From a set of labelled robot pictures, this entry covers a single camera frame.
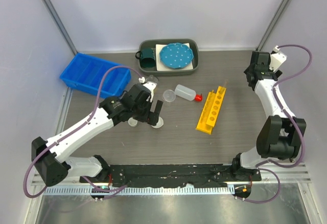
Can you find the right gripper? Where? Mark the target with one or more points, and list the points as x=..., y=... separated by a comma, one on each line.
x=277, y=73

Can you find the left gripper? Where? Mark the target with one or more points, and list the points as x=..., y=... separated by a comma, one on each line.
x=154, y=116

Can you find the clear glass test tube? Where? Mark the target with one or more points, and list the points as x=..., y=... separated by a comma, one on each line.
x=224, y=85

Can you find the yellow test tube rack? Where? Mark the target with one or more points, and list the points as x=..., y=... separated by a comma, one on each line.
x=210, y=111

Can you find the blue plastic divided bin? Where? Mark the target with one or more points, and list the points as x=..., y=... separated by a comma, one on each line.
x=84, y=73

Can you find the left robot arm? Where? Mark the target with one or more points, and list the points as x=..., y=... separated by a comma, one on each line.
x=52, y=157

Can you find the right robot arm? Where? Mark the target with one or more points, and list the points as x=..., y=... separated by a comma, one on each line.
x=281, y=136

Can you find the white evaporating dish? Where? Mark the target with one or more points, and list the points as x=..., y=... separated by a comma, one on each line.
x=159, y=124

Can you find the clear plastic beaker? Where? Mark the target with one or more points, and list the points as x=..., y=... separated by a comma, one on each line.
x=169, y=95

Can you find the white squeeze bottle red cap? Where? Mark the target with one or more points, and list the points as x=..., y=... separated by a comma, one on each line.
x=187, y=93

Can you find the clear round glass flask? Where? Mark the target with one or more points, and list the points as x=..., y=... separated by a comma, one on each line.
x=153, y=79

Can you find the white square paper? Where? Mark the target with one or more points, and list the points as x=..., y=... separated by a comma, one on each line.
x=161, y=67

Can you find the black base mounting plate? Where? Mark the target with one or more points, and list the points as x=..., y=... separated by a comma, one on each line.
x=176, y=175

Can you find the dark green mug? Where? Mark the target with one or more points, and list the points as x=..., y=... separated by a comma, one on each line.
x=146, y=58

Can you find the blue dotted plate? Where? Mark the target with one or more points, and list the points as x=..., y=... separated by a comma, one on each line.
x=176, y=56

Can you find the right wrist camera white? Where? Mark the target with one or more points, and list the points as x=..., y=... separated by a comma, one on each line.
x=277, y=59

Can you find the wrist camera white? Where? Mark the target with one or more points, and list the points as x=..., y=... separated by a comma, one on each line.
x=277, y=59
x=149, y=85

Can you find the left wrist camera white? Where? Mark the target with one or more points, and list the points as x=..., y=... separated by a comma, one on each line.
x=149, y=85

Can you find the white slotted cable duct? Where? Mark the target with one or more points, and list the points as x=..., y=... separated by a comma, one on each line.
x=129, y=191

